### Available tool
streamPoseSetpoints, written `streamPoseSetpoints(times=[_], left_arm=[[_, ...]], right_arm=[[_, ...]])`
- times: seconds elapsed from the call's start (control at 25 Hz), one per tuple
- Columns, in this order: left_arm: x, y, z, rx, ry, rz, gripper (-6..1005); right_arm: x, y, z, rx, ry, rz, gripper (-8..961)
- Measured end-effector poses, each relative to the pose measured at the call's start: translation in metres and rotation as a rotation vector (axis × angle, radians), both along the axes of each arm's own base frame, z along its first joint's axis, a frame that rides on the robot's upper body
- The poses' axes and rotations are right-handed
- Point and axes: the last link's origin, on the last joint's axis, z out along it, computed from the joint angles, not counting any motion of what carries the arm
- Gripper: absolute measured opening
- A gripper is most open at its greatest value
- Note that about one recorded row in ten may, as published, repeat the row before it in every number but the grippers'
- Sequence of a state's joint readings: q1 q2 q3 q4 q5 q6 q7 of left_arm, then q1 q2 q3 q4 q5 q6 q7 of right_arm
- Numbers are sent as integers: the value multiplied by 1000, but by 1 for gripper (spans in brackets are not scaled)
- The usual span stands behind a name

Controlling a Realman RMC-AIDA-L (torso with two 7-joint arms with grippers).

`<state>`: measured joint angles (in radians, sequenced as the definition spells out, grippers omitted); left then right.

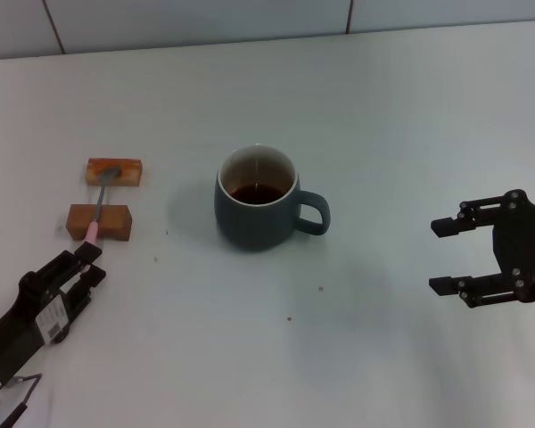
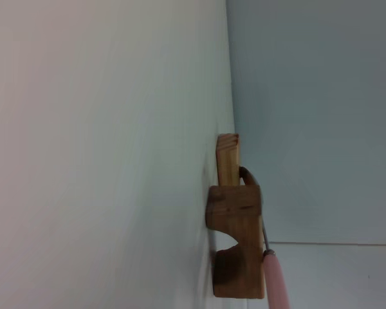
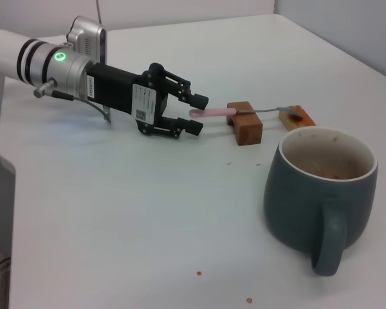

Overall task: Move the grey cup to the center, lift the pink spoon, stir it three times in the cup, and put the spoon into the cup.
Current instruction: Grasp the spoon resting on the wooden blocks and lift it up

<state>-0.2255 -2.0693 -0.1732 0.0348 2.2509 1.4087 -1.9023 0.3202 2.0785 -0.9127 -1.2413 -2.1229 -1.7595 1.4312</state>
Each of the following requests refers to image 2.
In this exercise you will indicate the light stained wooden block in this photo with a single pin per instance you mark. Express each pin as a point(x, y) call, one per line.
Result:
point(227, 161)

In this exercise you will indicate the dark arched wooden block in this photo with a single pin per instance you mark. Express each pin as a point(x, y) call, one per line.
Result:
point(241, 231)

